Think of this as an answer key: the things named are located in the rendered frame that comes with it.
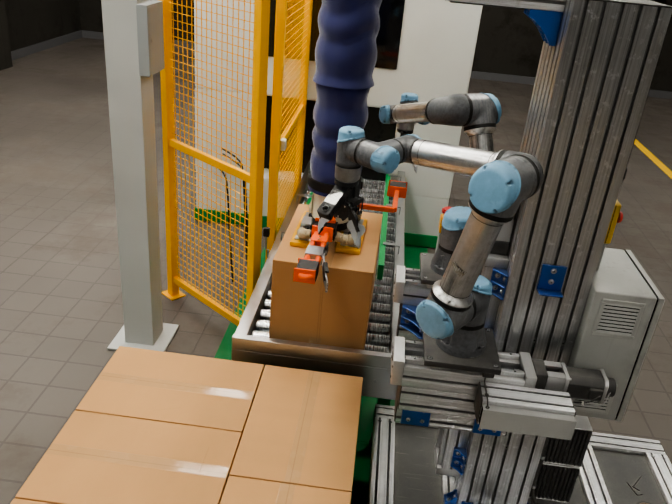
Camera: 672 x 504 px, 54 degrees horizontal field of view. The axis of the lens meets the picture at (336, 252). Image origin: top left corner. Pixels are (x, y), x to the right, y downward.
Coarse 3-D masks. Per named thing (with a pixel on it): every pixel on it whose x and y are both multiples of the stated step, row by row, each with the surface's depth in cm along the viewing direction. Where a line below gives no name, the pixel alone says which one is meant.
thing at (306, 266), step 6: (300, 258) 226; (300, 264) 222; (306, 264) 223; (312, 264) 223; (318, 264) 225; (294, 270) 220; (300, 270) 220; (306, 270) 219; (312, 270) 219; (318, 270) 228; (294, 276) 221; (306, 282) 221; (312, 282) 221
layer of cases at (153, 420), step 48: (96, 384) 244; (144, 384) 246; (192, 384) 248; (240, 384) 251; (288, 384) 253; (336, 384) 256; (96, 432) 222; (144, 432) 224; (192, 432) 226; (240, 432) 228; (288, 432) 230; (336, 432) 232; (48, 480) 202; (96, 480) 203; (144, 480) 205; (192, 480) 207; (240, 480) 208; (288, 480) 210; (336, 480) 212
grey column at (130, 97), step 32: (128, 0) 279; (128, 32) 285; (128, 64) 291; (128, 96) 297; (128, 128) 304; (128, 160) 311; (128, 192) 318; (128, 224) 326; (128, 256) 334; (128, 288) 342; (160, 288) 357; (128, 320) 351; (160, 320) 364
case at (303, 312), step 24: (288, 240) 274; (288, 264) 258; (336, 264) 258; (360, 264) 260; (288, 288) 262; (312, 288) 261; (336, 288) 260; (360, 288) 258; (288, 312) 267; (312, 312) 266; (336, 312) 264; (360, 312) 263; (288, 336) 272; (312, 336) 271; (336, 336) 269; (360, 336) 268
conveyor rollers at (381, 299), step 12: (372, 180) 465; (360, 192) 441; (372, 192) 448; (384, 264) 351; (384, 276) 343; (384, 288) 327; (372, 300) 319; (384, 300) 319; (264, 312) 298; (372, 312) 305; (384, 312) 311; (264, 324) 289; (372, 324) 296; (384, 324) 296; (264, 336) 281; (372, 336) 287; (384, 336) 288; (372, 348) 279; (384, 348) 279
